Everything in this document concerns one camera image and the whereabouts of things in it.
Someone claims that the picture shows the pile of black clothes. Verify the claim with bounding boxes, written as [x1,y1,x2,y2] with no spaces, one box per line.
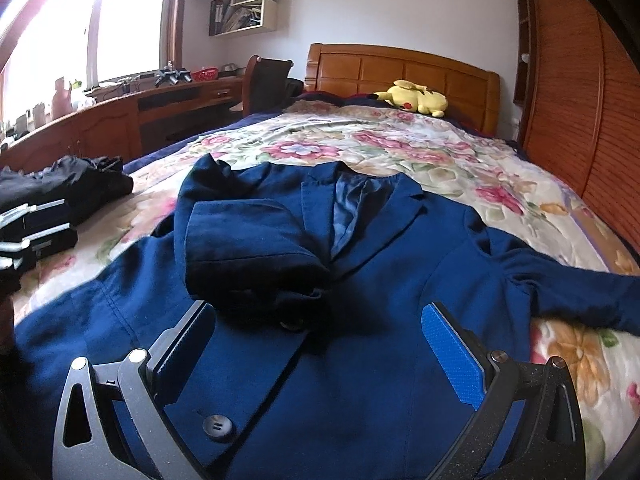
[0,156,134,226]

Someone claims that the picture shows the black device on desk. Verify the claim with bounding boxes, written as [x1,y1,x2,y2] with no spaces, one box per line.
[154,62,193,87]

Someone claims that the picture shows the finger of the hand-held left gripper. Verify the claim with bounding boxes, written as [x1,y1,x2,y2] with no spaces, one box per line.
[0,226,79,272]
[0,199,70,242]

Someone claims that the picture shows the wooden slatted wardrobe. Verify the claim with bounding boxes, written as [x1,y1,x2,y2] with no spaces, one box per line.
[514,0,640,273]

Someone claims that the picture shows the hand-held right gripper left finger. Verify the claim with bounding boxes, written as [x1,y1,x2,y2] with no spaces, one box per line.
[52,301,217,480]

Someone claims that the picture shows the wooden chair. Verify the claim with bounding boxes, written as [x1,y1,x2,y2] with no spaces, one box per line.
[243,55,294,114]

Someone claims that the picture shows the window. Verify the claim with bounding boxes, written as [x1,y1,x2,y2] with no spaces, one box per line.
[0,0,173,128]

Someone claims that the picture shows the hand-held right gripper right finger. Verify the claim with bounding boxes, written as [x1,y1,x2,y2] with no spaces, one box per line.
[421,301,587,480]

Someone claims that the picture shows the navy blue bedsheet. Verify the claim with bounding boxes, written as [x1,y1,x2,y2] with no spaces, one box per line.
[122,110,261,173]

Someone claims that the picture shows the dark pillows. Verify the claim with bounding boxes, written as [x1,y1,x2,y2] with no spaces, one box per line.
[299,90,393,109]

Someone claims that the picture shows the floral blanket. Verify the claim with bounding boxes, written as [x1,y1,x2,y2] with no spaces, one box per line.
[12,97,640,480]

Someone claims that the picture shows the pink bottle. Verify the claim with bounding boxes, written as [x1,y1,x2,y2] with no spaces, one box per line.
[52,77,76,122]

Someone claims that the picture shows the wooden bed headboard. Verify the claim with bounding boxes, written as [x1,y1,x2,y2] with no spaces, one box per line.
[306,42,501,137]

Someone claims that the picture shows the yellow plush toy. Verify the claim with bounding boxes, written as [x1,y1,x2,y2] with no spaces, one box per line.
[374,80,449,119]

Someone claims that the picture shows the navy blue suit jacket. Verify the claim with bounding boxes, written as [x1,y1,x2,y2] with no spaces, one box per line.
[15,152,640,480]

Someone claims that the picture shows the white wall shelf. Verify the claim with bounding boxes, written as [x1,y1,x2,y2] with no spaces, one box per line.
[209,0,284,37]

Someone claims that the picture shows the books and binders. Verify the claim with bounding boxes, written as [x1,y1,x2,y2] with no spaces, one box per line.
[210,0,264,36]

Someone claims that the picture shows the wooden desk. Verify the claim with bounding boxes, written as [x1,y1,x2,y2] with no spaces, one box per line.
[0,76,246,171]

